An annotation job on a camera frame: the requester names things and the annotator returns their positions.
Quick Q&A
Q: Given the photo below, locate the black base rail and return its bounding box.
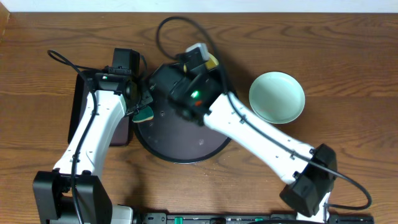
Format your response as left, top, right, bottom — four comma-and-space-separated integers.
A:
132, 213, 375, 224

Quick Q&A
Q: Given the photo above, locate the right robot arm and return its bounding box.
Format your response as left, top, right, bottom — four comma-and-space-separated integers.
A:
149, 65, 336, 223

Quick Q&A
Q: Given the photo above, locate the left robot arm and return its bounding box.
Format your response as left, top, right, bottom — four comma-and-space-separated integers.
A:
33, 73, 141, 223

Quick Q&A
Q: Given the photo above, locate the mint plate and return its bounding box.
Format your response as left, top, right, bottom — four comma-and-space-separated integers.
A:
249, 72, 305, 124

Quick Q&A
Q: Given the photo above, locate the dark rectangular tray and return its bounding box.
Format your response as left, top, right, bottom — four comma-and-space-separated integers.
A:
67, 75, 133, 146

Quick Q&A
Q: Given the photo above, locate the yellow plate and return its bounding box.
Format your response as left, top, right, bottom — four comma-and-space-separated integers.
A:
182, 52, 220, 74

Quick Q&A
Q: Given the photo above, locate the green yellow sponge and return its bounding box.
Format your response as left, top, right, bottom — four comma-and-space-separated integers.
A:
132, 106, 154, 123

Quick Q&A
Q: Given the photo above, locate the round black tray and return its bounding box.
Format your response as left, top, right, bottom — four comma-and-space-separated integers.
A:
134, 68, 230, 164

